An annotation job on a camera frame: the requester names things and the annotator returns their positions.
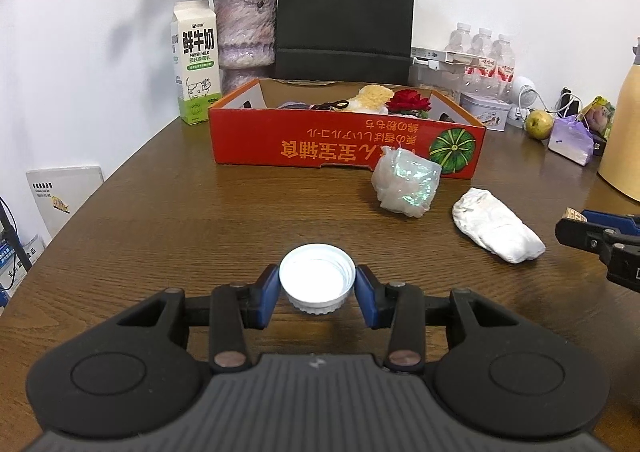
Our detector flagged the white plastic lid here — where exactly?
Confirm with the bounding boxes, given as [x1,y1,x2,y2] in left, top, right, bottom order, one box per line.
[278,243,356,316]

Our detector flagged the red fabric rose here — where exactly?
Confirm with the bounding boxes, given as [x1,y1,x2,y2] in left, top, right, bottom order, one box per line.
[386,89,431,118]

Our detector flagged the yellow white plush toy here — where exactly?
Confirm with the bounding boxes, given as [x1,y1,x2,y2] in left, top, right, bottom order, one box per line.
[346,84,395,115]

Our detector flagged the lavender woven drawstring bag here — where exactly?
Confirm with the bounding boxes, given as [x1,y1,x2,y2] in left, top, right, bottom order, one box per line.
[277,101,312,110]

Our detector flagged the small yellow block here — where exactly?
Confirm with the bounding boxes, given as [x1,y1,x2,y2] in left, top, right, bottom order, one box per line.
[563,207,587,222]

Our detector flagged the yellow thermos jug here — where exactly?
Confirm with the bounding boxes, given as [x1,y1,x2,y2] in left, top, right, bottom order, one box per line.
[598,46,640,202]

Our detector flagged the purple tissue pack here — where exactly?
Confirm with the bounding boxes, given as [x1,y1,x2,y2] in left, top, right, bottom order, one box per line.
[548,115,593,166]

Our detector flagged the white crumpled cloth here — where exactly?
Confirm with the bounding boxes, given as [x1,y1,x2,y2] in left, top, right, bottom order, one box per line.
[451,188,546,264]

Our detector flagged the snack packet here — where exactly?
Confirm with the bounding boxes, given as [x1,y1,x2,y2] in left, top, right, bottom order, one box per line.
[580,96,615,139]

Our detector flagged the green apple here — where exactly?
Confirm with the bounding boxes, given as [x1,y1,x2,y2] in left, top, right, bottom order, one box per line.
[524,110,554,141]

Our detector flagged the iridescent wrapped bundle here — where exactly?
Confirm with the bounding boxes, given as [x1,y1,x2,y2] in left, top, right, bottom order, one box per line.
[371,146,442,218]

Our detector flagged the white tin box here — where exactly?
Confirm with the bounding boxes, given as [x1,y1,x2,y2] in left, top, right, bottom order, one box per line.
[460,92,511,131]

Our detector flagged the red cardboard pumpkin box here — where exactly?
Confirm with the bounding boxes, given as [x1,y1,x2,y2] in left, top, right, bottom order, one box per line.
[208,78,486,179]

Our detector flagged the water bottle right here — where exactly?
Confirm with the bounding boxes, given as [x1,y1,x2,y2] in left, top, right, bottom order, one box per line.
[490,34,515,85]

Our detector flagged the water bottle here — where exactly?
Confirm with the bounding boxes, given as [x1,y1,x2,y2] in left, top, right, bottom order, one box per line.
[490,34,515,85]
[446,23,472,53]
[469,27,492,76]

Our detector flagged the clear seed container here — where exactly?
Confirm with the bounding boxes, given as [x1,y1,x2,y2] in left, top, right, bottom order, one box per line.
[409,58,464,102]

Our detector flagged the water bottle middle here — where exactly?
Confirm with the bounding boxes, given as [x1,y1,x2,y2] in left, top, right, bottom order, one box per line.
[469,27,492,76]

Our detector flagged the blue paper bag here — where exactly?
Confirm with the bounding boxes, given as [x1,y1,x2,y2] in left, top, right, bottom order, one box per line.
[0,235,46,309]

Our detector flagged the water bottle left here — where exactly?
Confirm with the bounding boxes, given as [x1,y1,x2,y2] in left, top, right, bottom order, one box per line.
[446,23,472,53]

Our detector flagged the black tripod stand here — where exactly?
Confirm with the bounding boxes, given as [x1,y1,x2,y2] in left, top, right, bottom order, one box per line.
[0,198,32,272]

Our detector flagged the white flat box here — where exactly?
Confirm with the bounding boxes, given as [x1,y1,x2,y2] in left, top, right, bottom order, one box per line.
[411,47,482,65]

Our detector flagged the white green milk carton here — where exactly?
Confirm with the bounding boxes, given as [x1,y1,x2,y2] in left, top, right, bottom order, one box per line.
[170,0,222,125]

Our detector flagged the purple textured vase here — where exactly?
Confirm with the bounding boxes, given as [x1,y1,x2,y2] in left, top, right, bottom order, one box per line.
[214,0,277,94]

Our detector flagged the black paper shopping bag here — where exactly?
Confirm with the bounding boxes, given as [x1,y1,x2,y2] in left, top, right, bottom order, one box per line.
[273,0,414,85]

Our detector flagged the white round camera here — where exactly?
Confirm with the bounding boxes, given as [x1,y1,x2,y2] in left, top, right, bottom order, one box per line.
[506,76,546,128]

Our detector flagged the white panel on wall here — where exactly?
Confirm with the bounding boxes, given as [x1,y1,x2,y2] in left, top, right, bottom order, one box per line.
[26,165,104,238]

